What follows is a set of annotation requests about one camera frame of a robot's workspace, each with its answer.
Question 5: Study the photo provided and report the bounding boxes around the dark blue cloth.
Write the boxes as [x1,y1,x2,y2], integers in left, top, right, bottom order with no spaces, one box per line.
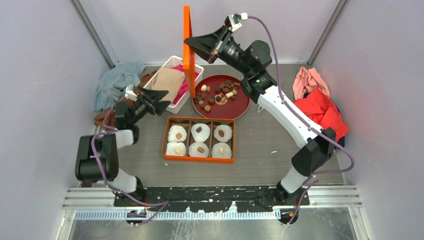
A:
[337,136,346,148]

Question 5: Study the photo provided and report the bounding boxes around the brown cloth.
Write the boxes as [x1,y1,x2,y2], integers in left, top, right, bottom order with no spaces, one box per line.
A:
[94,70,157,131]

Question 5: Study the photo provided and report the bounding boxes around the white paper cup front middle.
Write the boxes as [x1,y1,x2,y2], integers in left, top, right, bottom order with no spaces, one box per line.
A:
[188,142,209,158]

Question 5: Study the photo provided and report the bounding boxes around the white paper cup back left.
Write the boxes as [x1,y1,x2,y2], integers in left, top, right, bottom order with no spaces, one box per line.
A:
[167,125,187,142]

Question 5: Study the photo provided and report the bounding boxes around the salmon pink cloth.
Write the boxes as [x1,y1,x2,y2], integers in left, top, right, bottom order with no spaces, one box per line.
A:
[292,66,331,100]

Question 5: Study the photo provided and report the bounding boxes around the brown plastic insert tray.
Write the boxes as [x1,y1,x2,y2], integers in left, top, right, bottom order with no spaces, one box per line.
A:
[164,119,235,161]

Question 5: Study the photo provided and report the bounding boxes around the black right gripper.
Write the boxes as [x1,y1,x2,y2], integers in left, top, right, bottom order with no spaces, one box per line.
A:
[182,26,252,77]

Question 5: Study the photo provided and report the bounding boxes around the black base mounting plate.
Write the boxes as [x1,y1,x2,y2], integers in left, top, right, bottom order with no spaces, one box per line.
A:
[129,185,303,213]

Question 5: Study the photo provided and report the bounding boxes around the light blue cloth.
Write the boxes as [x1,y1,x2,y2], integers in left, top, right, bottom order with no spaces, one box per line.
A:
[93,61,146,114]

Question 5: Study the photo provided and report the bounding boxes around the red cloth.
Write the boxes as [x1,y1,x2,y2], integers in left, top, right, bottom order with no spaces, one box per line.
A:
[294,89,349,142]

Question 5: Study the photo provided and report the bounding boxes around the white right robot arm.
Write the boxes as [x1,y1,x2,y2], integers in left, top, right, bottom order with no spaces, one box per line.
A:
[184,13,336,206]

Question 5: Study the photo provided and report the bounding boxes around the beige cloth pouch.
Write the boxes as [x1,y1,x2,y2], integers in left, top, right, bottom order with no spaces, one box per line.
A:
[151,67,185,103]

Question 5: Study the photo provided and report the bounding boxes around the orange chocolate box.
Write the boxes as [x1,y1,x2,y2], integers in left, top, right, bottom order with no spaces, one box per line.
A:
[161,116,236,165]

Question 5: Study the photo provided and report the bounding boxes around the white paper cup back right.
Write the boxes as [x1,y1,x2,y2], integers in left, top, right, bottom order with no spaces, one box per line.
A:
[213,124,233,143]

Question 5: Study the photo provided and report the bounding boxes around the white swirl chocolate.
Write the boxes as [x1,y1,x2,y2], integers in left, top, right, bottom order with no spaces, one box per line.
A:
[174,148,182,155]

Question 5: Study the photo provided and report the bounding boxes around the white paper cup back middle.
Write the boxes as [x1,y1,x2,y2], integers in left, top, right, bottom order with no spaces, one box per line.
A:
[191,123,210,143]

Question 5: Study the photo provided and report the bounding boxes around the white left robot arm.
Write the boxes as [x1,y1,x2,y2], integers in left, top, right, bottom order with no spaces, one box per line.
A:
[74,85,171,207]

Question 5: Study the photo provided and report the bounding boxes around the orange box lid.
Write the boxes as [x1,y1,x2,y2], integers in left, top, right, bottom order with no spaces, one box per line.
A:
[182,5,196,98]

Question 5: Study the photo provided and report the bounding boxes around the white paper cup front right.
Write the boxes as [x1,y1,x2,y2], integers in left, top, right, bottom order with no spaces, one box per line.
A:
[211,142,232,159]

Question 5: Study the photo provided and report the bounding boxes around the pink cloth in basket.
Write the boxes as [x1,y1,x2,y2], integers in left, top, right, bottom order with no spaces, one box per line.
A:
[172,64,189,105]

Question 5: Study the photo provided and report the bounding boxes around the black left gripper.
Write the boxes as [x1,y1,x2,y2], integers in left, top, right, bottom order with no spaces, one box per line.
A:
[129,87,171,125]

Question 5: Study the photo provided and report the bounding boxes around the dark red round tray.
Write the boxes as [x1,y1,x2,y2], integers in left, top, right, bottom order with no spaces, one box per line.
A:
[192,74,251,120]

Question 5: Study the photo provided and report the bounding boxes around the tan square chocolate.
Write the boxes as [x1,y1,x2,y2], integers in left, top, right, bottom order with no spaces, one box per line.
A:
[175,133,183,140]

